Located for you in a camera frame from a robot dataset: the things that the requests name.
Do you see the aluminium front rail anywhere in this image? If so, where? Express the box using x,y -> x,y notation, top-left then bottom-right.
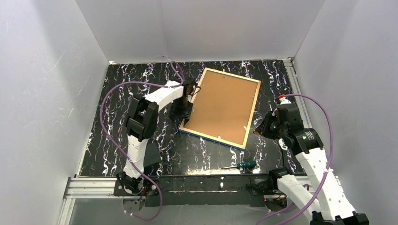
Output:
57,176 -> 353,225

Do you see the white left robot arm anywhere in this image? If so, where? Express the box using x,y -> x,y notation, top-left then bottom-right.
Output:
117,79 -> 199,195

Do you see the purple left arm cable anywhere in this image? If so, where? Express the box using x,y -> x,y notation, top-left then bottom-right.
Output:
99,60 -> 185,222

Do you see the blue picture frame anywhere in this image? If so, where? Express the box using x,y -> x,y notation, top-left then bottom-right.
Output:
179,68 -> 261,150

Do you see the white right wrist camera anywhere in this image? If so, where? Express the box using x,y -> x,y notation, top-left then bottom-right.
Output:
278,94 -> 292,106

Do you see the green handled screwdriver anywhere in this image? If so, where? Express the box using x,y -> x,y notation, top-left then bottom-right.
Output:
222,161 -> 257,170

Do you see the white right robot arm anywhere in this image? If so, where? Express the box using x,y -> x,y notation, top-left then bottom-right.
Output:
255,103 -> 370,225

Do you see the aluminium rail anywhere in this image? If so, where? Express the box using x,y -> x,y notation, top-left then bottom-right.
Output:
57,176 -> 353,225
282,58 -> 312,128

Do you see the black right arm base motor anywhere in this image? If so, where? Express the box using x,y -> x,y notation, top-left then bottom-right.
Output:
245,167 -> 292,196

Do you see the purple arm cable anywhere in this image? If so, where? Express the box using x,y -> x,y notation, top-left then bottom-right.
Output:
255,93 -> 334,225
99,60 -> 185,222

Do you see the aluminium right side rail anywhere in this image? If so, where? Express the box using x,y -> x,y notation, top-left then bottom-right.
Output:
282,58 -> 312,128

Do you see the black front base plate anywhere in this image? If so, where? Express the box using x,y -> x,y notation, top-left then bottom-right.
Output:
113,174 -> 285,207

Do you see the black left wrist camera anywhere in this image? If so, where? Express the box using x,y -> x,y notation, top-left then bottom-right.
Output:
182,79 -> 201,98

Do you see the black square pad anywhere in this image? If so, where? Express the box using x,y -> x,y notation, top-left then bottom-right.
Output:
143,143 -> 162,168

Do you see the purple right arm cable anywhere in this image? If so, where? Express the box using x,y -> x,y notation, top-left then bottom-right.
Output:
255,93 -> 334,225

